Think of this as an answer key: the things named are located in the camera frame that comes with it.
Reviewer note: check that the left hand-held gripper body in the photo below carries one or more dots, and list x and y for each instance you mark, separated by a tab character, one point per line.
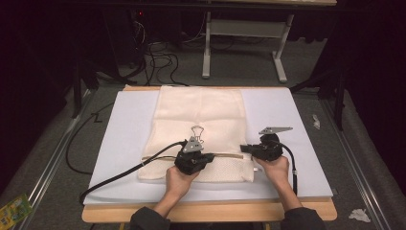
191	159

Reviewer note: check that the person's left hand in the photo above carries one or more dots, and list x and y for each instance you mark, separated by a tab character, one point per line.
179	182

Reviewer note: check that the black metal stand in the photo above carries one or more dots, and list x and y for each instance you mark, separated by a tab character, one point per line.
332	89
81	86

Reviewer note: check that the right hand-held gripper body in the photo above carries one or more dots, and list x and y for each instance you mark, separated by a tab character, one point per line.
268	150

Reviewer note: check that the green yellow packet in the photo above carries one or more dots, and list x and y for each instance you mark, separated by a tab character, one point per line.
14	212

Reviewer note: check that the small white paper scrap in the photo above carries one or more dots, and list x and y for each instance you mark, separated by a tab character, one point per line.
316	122

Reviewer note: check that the cream cloth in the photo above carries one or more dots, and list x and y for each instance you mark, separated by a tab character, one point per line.
198	108

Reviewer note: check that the white metal desk frame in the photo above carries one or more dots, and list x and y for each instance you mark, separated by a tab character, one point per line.
245	28

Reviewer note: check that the person's right hand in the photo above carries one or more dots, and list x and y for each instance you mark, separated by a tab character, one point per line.
274	171

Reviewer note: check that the wooden table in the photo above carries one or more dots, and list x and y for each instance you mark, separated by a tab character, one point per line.
207	212

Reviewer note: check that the crumpled white paper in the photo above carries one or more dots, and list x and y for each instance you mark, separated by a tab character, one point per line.
360	215

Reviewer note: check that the white foam board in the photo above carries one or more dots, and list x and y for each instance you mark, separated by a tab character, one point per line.
127	127

